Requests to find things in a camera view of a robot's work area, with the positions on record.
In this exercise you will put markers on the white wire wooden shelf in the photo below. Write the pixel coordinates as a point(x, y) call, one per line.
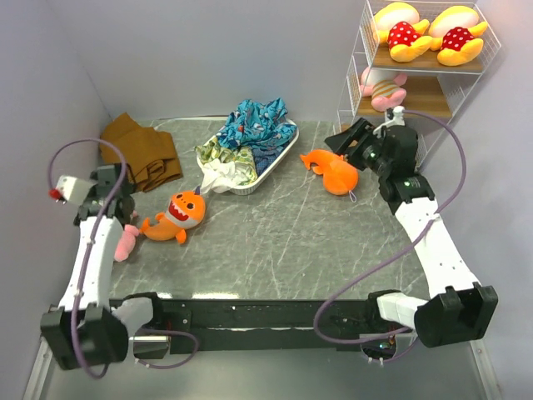
point(431, 87)

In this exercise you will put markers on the blue patterned cloth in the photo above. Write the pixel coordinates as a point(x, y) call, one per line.
point(260, 126)

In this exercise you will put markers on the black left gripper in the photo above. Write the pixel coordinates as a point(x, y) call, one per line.
point(94, 177)

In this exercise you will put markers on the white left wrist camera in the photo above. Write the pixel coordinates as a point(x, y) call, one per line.
point(70, 189)

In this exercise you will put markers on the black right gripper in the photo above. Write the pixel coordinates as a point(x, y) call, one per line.
point(358, 132)

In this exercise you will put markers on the yellow plush red dotted dress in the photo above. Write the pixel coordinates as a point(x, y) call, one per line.
point(456, 35)

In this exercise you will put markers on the orange fox plush toy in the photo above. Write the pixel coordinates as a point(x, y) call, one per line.
point(184, 211)

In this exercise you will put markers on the brown folded cloth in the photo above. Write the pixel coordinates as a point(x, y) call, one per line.
point(150, 154)

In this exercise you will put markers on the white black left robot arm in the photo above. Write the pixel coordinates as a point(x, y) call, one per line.
point(91, 271)

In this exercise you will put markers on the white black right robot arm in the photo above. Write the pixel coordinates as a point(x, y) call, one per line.
point(459, 309)

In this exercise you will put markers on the green white patterned cloth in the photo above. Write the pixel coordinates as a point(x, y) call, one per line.
point(223, 168)

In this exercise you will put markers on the pink pig plush striped shirt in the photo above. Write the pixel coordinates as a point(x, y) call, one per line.
point(384, 87)

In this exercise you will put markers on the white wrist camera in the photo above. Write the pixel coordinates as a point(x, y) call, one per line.
point(393, 117)
point(70, 189)

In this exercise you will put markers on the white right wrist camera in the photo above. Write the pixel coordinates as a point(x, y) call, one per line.
point(393, 117)

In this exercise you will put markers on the orange whale plush toy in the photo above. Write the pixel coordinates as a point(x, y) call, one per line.
point(338, 176)

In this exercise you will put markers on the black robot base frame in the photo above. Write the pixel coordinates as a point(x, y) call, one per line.
point(203, 325)

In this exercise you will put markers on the white plastic laundry basket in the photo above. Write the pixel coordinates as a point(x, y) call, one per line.
point(265, 165)

